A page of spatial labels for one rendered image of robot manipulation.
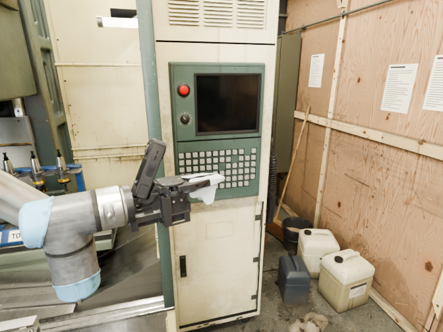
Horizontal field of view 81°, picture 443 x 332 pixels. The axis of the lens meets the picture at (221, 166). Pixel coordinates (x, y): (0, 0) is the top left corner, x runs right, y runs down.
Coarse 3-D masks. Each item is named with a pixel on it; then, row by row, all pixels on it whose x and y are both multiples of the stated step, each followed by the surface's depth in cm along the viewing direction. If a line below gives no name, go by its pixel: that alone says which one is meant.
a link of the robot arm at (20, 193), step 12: (0, 180) 47; (12, 180) 49; (0, 192) 47; (12, 192) 48; (24, 192) 50; (36, 192) 52; (0, 204) 47; (12, 204) 48; (0, 216) 48; (12, 216) 48
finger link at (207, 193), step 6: (216, 174) 56; (192, 180) 52; (198, 180) 52; (210, 180) 53; (216, 180) 54; (222, 180) 56; (210, 186) 54; (192, 192) 52; (198, 192) 53; (204, 192) 54; (210, 192) 54; (204, 198) 54; (210, 198) 55
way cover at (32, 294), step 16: (16, 272) 126; (32, 272) 128; (48, 272) 129; (0, 288) 117; (16, 288) 119; (32, 288) 121; (48, 288) 122; (16, 304) 111; (32, 304) 113; (48, 304) 115; (64, 304) 116; (0, 320) 105
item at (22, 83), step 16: (0, 0) 125; (16, 0) 141; (0, 16) 129; (16, 16) 146; (0, 32) 128; (16, 32) 144; (0, 48) 127; (16, 48) 143; (0, 64) 126; (16, 64) 142; (0, 80) 125; (16, 80) 140; (32, 80) 159; (0, 96) 124; (16, 96) 139
